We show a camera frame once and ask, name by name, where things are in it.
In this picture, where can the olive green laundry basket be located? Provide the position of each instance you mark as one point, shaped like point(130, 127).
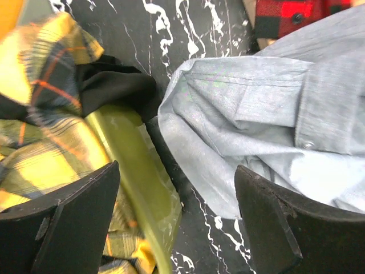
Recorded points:
point(147, 211)

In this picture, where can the black garment in basket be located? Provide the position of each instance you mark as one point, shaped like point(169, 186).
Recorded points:
point(64, 89)

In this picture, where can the yellow plaid shirt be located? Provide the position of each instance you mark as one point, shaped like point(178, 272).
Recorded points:
point(38, 160)

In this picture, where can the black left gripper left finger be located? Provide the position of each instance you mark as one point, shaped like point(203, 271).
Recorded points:
point(63, 231)

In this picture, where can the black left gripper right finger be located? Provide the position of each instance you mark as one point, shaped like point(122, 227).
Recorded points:
point(290, 233)

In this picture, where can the grey shirt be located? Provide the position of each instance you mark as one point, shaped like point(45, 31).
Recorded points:
point(293, 113)

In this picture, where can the red black plaid shirt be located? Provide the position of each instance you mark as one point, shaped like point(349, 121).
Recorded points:
point(277, 18)

